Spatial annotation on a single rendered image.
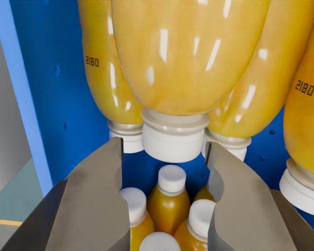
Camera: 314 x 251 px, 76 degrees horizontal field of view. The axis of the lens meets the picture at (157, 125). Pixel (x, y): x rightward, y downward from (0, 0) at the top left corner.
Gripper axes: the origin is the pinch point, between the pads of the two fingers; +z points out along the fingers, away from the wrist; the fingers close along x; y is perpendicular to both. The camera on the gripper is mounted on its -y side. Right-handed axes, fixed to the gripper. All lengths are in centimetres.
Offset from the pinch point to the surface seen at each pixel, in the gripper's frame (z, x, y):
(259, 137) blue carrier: 12.6, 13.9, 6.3
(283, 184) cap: 0.3, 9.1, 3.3
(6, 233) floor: 112, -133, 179
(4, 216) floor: 112, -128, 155
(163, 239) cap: 1.3, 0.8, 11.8
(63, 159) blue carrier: 1.6, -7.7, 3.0
